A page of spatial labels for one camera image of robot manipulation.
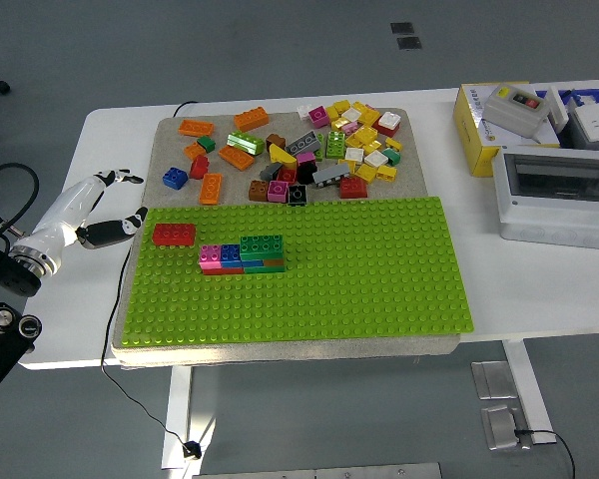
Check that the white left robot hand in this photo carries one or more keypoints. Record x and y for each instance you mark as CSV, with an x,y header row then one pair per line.
x,y
65,209

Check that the red eight-stud brick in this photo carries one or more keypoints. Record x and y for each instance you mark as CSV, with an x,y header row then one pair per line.
x,y
174,234

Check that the red four-stud brick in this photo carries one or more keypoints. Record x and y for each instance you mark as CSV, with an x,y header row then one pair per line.
x,y
198,168

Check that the dark green eight-stud brick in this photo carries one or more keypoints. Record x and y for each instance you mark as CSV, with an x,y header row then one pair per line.
x,y
261,246

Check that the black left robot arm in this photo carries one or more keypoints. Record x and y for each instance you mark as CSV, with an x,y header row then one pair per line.
x,y
0,359

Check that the blue four-stud brick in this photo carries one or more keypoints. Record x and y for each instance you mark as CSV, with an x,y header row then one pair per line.
x,y
175,178

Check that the small orange brick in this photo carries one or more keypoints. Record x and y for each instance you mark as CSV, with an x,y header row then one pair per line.
x,y
193,150

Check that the orange long brick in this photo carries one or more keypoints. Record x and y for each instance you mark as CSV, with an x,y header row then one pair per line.
x,y
236,157
210,189
195,128
251,120

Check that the magenta four-stud brick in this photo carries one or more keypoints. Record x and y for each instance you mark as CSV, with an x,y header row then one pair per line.
x,y
209,254
318,117
278,191

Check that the blue eight-stud brick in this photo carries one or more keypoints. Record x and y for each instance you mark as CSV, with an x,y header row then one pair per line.
x,y
229,253

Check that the flat red brick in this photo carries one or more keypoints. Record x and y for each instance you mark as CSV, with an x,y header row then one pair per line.
x,y
224,271

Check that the lime green long brick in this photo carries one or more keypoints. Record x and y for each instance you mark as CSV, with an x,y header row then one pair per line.
x,y
246,142

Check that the brown four-stud brick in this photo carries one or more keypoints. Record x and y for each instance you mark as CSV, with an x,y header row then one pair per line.
x,y
258,191
275,262

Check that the flat green brick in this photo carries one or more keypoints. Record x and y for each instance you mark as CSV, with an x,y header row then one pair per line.
x,y
264,269

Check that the grey sloped brick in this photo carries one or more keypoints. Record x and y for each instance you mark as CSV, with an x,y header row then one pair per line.
x,y
270,172

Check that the small brown brick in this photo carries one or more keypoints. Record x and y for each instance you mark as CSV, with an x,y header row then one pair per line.
x,y
275,141

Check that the yellow curved brick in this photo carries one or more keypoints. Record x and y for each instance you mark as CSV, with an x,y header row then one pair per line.
x,y
282,155

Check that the small red brick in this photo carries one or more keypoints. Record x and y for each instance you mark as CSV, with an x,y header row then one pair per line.
x,y
286,175

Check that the black four-stud brick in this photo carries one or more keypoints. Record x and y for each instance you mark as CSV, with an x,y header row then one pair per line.
x,y
297,194

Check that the small magenta brick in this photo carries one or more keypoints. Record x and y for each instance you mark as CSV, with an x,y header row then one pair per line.
x,y
306,157

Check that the grey long brick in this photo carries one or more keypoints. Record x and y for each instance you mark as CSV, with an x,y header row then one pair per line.
x,y
303,144
331,174

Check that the small white brick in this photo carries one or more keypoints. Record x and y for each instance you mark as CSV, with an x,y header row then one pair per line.
x,y
304,111

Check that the small lime green brick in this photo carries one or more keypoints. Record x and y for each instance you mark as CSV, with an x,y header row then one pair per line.
x,y
320,149

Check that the lime green eight-stud brick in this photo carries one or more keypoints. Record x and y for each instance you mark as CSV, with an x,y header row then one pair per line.
x,y
335,144

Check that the red sloped brick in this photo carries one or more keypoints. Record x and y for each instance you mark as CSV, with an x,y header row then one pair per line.
x,y
353,188

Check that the pink brick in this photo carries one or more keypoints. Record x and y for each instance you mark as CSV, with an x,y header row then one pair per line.
x,y
350,128

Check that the red brick white top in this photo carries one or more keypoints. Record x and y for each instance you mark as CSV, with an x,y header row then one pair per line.
x,y
388,120

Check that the white table leg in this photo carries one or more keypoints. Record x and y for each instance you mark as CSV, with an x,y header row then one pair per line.
x,y
526,389
177,409

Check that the lime green studded baseplate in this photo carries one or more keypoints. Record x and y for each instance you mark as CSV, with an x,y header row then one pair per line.
x,y
354,274

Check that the grey-brown mat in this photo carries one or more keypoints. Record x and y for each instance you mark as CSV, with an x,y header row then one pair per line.
x,y
409,184

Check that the long metal floor plate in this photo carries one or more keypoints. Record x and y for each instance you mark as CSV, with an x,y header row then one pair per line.
x,y
319,472

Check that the black floor cover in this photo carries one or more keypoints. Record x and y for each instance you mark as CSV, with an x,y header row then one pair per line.
x,y
409,43
402,27

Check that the yellow cardboard box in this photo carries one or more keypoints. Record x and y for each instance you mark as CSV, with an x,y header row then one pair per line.
x,y
466,130

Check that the white electrical distribution box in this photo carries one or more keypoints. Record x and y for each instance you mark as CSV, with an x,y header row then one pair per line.
x,y
554,219

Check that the blue plastic bin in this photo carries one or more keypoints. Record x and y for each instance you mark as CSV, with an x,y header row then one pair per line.
x,y
591,94

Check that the grey push-button switch box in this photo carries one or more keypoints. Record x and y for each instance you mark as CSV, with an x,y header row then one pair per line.
x,y
509,117

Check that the white switch plate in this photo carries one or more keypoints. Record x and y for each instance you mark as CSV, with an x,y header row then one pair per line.
x,y
558,112

